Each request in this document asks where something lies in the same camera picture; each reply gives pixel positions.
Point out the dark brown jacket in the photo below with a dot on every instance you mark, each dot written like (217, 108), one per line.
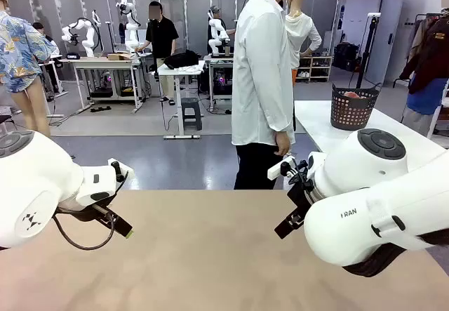
(429, 51)

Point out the white robot desk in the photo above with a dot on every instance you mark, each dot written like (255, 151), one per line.
(219, 61)

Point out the person's right forearm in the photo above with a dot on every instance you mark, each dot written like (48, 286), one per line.
(280, 114)

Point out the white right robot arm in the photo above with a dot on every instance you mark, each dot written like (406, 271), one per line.
(350, 170)

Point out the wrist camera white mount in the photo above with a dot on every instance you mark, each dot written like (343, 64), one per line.
(98, 181)
(279, 170)

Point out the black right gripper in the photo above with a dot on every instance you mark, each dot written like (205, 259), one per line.
(301, 197)

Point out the person with grey cap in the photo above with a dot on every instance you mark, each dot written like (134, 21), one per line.
(214, 10)

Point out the mannequin in floral shirt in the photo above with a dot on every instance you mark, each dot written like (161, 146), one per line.
(19, 54)

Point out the person in white shirt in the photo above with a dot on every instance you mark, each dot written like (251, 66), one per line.
(259, 79)

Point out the black power strip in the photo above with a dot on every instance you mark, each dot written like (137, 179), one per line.
(100, 108)

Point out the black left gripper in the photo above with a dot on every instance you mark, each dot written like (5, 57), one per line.
(87, 214)

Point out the black seat metal chair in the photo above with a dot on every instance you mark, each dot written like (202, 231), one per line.
(5, 118)

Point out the cardboard box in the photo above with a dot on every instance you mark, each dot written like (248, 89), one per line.
(117, 56)

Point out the black tripod stand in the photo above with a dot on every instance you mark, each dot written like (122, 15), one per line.
(367, 47)

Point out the white side table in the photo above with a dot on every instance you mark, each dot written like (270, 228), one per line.
(315, 125)

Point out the long white desk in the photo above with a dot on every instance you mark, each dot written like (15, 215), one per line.
(105, 63)

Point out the person in black shirt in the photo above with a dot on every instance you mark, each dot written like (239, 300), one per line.
(163, 35)

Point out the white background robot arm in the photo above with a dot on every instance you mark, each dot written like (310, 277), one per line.
(131, 26)
(217, 35)
(82, 30)

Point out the seated person dark hair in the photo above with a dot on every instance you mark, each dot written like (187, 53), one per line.
(43, 30)

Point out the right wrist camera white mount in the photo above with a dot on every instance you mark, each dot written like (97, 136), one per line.
(279, 170)

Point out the black bag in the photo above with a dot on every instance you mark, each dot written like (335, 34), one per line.
(180, 59)

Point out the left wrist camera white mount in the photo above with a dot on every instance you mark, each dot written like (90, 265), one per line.
(98, 181)

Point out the wooden shoe shelf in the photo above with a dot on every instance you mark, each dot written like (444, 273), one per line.
(314, 69)

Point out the grey plastic stool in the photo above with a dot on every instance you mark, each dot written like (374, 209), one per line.
(191, 112)

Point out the person's right hand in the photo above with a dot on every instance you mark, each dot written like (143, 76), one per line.
(283, 144)

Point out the white standing desk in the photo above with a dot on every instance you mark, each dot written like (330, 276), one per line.
(180, 70)

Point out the black perforated plastic basket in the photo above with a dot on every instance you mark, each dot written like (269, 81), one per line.
(350, 112)

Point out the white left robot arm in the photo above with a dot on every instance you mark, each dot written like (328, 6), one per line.
(35, 170)

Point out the black equipment case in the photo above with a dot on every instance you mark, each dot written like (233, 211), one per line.
(345, 56)

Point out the blue garment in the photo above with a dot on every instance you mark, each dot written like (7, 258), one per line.
(426, 95)

